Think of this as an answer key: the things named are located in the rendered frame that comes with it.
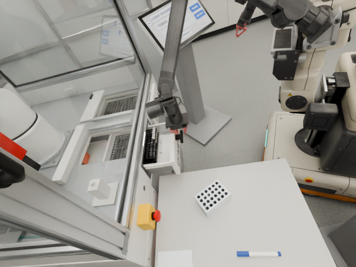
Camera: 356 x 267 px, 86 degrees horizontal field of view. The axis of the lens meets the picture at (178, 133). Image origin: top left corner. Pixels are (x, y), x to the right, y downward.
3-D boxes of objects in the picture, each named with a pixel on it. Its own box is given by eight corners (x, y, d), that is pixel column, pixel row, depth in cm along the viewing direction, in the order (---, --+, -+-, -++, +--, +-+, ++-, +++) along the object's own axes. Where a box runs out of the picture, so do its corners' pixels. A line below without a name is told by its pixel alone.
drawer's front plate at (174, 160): (179, 127, 103) (174, 112, 95) (180, 175, 84) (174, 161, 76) (176, 127, 103) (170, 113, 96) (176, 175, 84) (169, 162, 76)
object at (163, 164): (175, 128, 101) (172, 120, 97) (175, 170, 84) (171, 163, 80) (107, 141, 108) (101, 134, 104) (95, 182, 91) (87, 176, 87)
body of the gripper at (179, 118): (167, 119, 87) (161, 107, 82) (188, 115, 85) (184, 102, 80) (166, 130, 83) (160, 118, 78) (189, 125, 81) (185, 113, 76)
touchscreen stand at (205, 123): (231, 119, 207) (226, 17, 133) (204, 145, 193) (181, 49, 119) (198, 103, 238) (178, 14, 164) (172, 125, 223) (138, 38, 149)
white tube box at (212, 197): (217, 183, 83) (217, 178, 81) (231, 197, 78) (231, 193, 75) (195, 199, 81) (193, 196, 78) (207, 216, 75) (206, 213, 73)
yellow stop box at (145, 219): (158, 209, 74) (151, 202, 69) (157, 229, 69) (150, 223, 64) (145, 211, 75) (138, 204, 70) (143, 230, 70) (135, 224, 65)
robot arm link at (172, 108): (176, 101, 72) (174, 92, 76) (159, 107, 73) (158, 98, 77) (181, 114, 77) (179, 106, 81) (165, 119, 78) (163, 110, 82)
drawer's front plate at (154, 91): (160, 96, 126) (154, 82, 118) (158, 127, 107) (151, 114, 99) (157, 97, 127) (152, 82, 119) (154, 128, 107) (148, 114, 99)
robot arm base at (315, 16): (335, 22, 61) (331, 8, 68) (315, 8, 60) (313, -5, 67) (309, 45, 69) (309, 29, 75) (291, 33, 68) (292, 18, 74)
